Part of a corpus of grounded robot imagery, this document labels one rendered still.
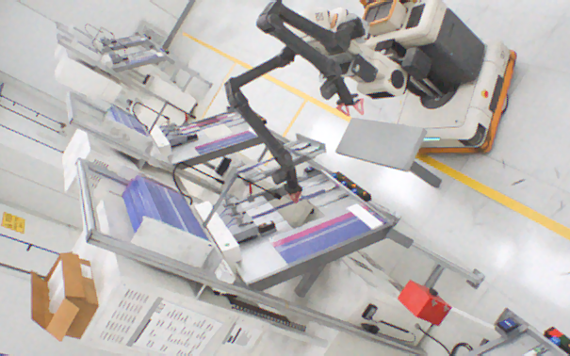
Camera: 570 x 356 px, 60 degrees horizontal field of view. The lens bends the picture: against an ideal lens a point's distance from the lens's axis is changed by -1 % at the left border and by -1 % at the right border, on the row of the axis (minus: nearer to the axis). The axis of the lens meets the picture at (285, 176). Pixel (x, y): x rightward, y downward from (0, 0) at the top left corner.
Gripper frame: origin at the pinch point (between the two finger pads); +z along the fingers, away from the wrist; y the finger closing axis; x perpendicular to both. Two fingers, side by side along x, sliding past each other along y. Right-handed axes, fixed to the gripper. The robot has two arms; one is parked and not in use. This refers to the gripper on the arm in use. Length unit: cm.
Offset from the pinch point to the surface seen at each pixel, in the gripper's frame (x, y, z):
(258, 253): -32.6, 30.3, 0.9
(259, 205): -16.9, -9.5, 1.0
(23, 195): -173, -283, 64
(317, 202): 9.1, 6.7, 0.8
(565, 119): 144, 39, -15
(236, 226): -35.5, 11.6, -5.0
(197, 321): -68, 50, 7
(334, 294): 1, 33, 39
